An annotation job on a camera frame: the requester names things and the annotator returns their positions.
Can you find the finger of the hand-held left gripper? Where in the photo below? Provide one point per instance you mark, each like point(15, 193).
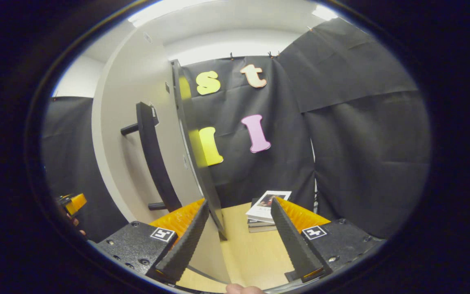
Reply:
point(76, 203)

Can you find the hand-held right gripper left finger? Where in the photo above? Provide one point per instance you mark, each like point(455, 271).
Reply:
point(186, 249)

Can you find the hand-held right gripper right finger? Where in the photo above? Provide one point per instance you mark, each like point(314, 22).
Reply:
point(294, 249)

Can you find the beige cabinet door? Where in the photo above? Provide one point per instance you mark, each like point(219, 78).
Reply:
point(125, 90)

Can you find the grey book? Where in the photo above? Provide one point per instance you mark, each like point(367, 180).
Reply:
point(259, 227)

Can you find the white portrait cover book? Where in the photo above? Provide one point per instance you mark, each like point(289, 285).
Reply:
point(265, 208)

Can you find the black backdrop cloth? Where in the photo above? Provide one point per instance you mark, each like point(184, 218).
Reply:
point(361, 143)

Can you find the ceiling light panel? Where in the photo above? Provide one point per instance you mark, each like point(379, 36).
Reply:
point(324, 12)

